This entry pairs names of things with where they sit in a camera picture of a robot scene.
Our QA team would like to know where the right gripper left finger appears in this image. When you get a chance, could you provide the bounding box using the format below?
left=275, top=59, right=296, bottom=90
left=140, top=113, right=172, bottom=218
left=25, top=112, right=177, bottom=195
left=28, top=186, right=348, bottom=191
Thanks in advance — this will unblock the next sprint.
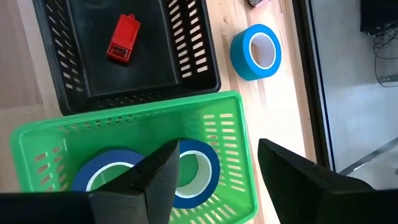
left=88, top=139, right=182, bottom=224

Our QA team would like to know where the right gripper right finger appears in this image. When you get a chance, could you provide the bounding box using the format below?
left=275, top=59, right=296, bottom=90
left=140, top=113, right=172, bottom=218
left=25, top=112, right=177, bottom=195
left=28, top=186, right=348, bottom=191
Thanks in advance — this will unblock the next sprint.
left=256, top=138, right=374, bottom=224

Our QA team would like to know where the dark blue tape roll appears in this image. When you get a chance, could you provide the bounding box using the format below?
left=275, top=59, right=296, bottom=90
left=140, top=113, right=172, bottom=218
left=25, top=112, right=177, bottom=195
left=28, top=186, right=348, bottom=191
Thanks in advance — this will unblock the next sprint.
left=172, top=138, right=221, bottom=210
left=71, top=146, right=146, bottom=192

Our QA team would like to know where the light blue tape roll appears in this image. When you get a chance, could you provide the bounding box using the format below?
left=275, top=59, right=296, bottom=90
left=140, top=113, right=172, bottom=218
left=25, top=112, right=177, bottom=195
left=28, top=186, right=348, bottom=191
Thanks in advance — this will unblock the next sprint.
left=229, top=24, right=282, bottom=82

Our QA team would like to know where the red mini stapler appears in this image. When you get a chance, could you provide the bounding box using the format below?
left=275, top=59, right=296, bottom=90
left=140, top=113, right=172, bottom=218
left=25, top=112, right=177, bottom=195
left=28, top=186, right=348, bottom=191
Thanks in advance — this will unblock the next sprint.
left=106, top=13, right=142, bottom=65

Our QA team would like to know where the green plastic basket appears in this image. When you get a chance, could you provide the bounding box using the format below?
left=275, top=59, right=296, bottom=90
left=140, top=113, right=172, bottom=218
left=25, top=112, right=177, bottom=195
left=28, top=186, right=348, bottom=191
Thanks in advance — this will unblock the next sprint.
left=9, top=90, right=259, bottom=224

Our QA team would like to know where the black plastic basket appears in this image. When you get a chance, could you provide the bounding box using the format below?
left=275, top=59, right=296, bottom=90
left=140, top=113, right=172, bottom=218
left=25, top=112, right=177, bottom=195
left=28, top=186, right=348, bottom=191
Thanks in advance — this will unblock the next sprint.
left=32, top=0, right=222, bottom=116

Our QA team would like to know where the black aluminium table frame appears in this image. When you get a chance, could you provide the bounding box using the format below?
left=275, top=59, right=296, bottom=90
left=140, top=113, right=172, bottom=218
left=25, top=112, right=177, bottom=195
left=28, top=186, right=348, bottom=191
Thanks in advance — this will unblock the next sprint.
left=291, top=0, right=337, bottom=172

